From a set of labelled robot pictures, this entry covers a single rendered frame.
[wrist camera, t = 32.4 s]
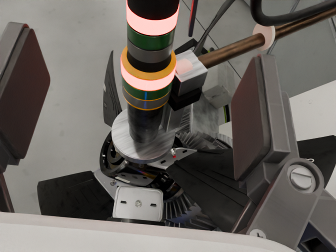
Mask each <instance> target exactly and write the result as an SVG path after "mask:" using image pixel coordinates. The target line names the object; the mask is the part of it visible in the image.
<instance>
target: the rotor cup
mask: <svg viewBox="0 0 336 252"><path fill-rule="evenodd" d="M172 148H187V146H186V144H185V143H184V141H183V140H181V139H180V138H178V137H176V136H175V138H174V142H173V145H172ZM99 166H100V170H101V172H102V173H103V174H104V175H105V176H107V177H109V178H111V179H114V180H116V181H119V182H122V183H124V184H127V185H129V186H132V187H141V188H152V189H160V190H163V200H165V199H167V198H169V197H170V196H172V195H173V194H174V193H175V192H176V191H177V190H178V188H179V187H180V186H179V185H178V184H177V183H176V182H175V181H174V180H173V179H172V178H171V177H170V176H169V174H168V173H167V172H159V171H150V170H146V168H148V167H150V165H147V164H143V167H142V168H140V167H139V163H134V162H131V161H129V160H127V159H125V158H124V157H122V156H121V155H120V154H119V153H118V152H116V150H115V147H114V144H113V140H112V131H110V132H109V134H108V135H107V137H106V139H105V141H104V143H103V145H102V148H101V151H100V157H99ZM116 177H119V178H122V179H124V180H127V181H129V183H127V182H124V181H122V180H119V179H117V178H116Z"/></svg>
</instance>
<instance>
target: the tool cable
mask: <svg viewBox="0 0 336 252"><path fill-rule="evenodd" d="M333 7H336V0H327V1H324V2H322V3H319V4H316V5H313V6H310V7H307V8H305V9H302V10H298V11H295V12H291V13H287V14H283V15H277V16H266V15H264V14H263V12H262V0H250V12H251V15H252V18H253V19H254V21H255V22H256V23H257V24H256V26H255V27H254V30H253V33H252V35H255V34H257V33H261V34H263V35H264V37H265V44H264V45H263V46H261V47H259V48H257V50H259V51H264V50H266V49H268V48H269V47H270V46H271V45H272V44H273V42H274V39H275V34H276V33H275V27H274V26H280V25H285V24H288V23H292V22H295V21H298V20H301V19H304V18H307V17H310V16H312V15H315V14H318V13H320V12H323V11H326V10H328V9H331V8H333Z"/></svg>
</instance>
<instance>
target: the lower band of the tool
mask: <svg viewBox="0 0 336 252"><path fill-rule="evenodd" d="M127 51H128V47H127V46H126V47H125V48H124V49H123V51H122V54H121V63H122V66H123V67H124V69H125V70H126V71H127V72H128V73H129V74H130V75H132V76H133V77H135V78H137V79H140V80H145V81H156V80H160V79H163V78H165V77H167V76H168V75H170V74H171V73H172V72H173V70H174V69H175V66H176V62H177V59H176V55H175V53H174V51H173V50H172V52H171V62H170V64H169V65H168V66H167V67H166V68H165V69H163V70H161V71H158V72H152V73H150V72H142V71H139V70H137V69H135V68H134V67H133V66H131V64H130V63H129V62H128V59H127ZM125 81H126V80H125ZM126 82H127V81H126ZM127 83H128V82H127ZM128 84H129V83H128ZM169 84H170V83H169ZM169 84H168V85H169ZM129 85H130V84H129ZM130 86H132V85H130ZM166 86H167V85H166ZM166 86H165V87H166ZM132 87H134V86H132ZM165 87H163V88H165ZM134 88H135V89H138V90H141V91H147V92H152V91H158V90H161V89H163V88H160V89H157V90H142V89H139V88H136V87H134ZM126 92H127V91H126ZM127 93H128V92H127ZM128 94H129V93H128ZM167 94H168V93H167ZM167 94H166V95H167ZM129 95H130V94H129ZM166 95H165V96H166ZM131 96H132V95H131ZM132 97H134V96H132ZM163 97H164V96H163ZM163 97H161V98H163ZM124 98H125V97H124ZM134 98H136V97H134ZM161 98H158V99H161ZM136 99H138V100H142V101H155V100H158V99H154V100H143V99H139V98H136ZM125 100H126V99H125ZM126 101H127V100H126ZM167 101H168V100H167ZM127 102H128V101H127ZM128 103H129V102H128ZM166 103H167V102H166ZM166 103H165V104H166ZM129 104H130V103H129ZM130 105H131V106H133V105H132V104H130ZM163 105H164V104H163ZM163 105H161V106H160V107H162V106H163ZM133 107H134V108H137V109H140V110H145V111H150V110H155V109H158V108H160V107H157V108H152V109H143V108H138V107H136V106H133Z"/></svg>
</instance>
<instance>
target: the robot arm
mask: <svg viewBox="0 0 336 252"><path fill-rule="evenodd" d="M50 82H51V77H50V74H49V71H48V68H47V65H46V63H45V60H44V57H43V54H42V51H41V48H40V45H39V42H38V40H37V37H36V34H35V31H34V29H33V28H30V27H29V25H28V24H26V23H19V22H12V21H10V22H8V24H7V25H6V27H5V29H4V31H3V33H2V35H1V37H0V252H296V248H297V247H298V248H299V249H300V250H301V251H302V252H336V199H335V198H334V197H333V196H332V195H331V194H330V193H329V192H328V191H327V190H325V189H324V185H325V182H324V177H323V174H322V172H321V171H320V169H319V168H318V167H317V166H316V165H315V164H314V163H313V162H311V161H309V160H307V159H305V158H300V156H299V150H298V145H297V139H296V133H295V127H294V122H293V116H292V110H291V105H290V99H289V95H288V93H287V92H285V91H281V87H280V80H279V74H278V68H277V62H276V57H275V56H274V55H269V54H262V53H259V54H258V55H257V57H254V56H253V57H252V58H251V60H250V62H249V64H248V66H247V68H246V70H245V72H244V74H243V76H242V79H241V81H240V83H239V85H238V87H237V89H236V91H235V93H234V95H233V97H232V99H231V105H230V107H231V126H232V146H233V165H234V178H235V180H236V181H238V183H239V188H242V189H246V190H247V196H248V197H249V200H248V202H247V204H246V205H245V207H244V209H243V210H242V212H241V214H240V215H239V217H238V219H237V220H236V222H235V224H234V226H233V227H232V229H231V231H230V232H229V233H228V232H220V231H209V230H199V229H189V228H179V227H168V226H158V225H148V224H137V223H126V222H115V221H104V220H92V219H81V218H70V217H59V216H48V215H36V214H24V213H15V211H14V207H13V204H12V201H11V198H10V194H9V191H8V188H7V184H6V181H5V178H4V175H3V173H4V172H5V171H6V168H7V165H13V166H18V165H19V162H20V160H21V159H24V158H25V157H26V154H27V152H28V149H29V146H30V143H31V140H32V137H33V134H34V131H35V128H36V125H37V122H38V119H39V116H40V113H41V110H42V107H43V104H44V101H45V98H46V95H47V92H48V89H49V87H50Z"/></svg>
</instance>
